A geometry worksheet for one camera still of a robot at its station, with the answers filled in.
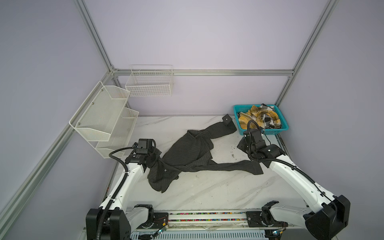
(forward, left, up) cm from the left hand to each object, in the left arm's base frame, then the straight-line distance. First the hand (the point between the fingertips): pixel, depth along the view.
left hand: (157, 154), depth 83 cm
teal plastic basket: (+44, -55, -4) cm, 71 cm away
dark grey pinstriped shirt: (+8, -19, -11) cm, 23 cm away
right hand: (+3, -46, +7) cm, 47 cm away
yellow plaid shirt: (+34, -73, -2) cm, 81 cm away
